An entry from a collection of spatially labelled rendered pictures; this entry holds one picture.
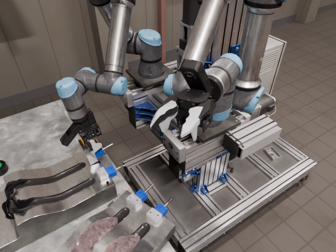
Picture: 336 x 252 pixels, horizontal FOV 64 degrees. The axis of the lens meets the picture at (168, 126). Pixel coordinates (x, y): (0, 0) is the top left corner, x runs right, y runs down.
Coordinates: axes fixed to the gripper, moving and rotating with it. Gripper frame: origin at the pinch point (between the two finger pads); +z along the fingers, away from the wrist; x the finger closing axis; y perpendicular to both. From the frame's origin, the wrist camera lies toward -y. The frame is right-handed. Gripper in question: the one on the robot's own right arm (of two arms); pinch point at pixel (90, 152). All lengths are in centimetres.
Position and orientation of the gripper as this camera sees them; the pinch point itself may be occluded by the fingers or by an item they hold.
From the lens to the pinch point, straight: 124.9
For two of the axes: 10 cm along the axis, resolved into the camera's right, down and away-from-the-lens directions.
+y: 8.2, -4.5, 3.7
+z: 1.4, 7.7, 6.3
